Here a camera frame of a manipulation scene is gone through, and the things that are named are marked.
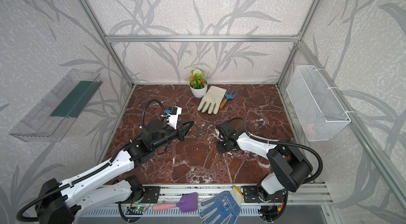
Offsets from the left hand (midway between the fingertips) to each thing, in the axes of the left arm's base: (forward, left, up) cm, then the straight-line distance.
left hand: (195, 119), depth 71 cm
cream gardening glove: (+35, -9, -25) cm, 44 cm away
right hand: (-1, -12, -24) cm, 27 cm away
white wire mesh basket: (-3, -50, +9) cm, 51 cm away
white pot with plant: (+34, +2, -12) cm, 36 cm away
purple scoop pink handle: (-30, +3, -24) cm, 39 cm away
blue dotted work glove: (-30, -15, -24) cm, 41 cm away
